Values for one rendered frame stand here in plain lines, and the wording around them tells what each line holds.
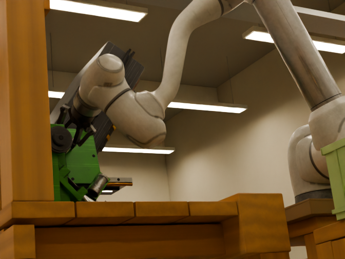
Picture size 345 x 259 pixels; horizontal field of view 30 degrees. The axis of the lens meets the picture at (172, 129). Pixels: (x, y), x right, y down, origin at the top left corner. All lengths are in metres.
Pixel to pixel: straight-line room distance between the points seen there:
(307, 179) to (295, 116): 7.79
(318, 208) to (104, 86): 0.66
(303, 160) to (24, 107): 0.91
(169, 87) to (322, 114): 0.44
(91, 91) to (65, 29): 7.14
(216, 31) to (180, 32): 7.45
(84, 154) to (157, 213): 0.72
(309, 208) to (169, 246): 0.42
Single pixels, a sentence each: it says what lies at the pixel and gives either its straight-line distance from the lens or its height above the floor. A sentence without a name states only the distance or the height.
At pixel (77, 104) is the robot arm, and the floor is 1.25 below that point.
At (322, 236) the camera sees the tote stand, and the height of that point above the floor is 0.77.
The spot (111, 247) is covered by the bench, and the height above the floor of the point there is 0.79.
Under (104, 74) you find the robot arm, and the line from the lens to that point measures 1.76.
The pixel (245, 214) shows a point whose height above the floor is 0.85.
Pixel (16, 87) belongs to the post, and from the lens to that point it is 1.44.
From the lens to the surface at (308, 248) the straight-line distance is 1.85.
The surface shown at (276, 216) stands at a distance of 1.65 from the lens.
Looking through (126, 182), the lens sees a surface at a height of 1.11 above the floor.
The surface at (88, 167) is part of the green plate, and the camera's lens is 2.12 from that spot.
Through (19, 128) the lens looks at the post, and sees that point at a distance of 1.41.
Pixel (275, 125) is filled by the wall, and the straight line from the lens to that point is 10.09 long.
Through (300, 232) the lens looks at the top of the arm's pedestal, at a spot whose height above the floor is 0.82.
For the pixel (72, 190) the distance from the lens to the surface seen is 1.77.
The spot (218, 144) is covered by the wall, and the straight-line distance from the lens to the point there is 11.35.
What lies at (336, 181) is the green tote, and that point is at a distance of 1.49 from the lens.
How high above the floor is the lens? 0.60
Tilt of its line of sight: 17 degrees up
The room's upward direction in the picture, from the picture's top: 6 degrees counter-clockwise
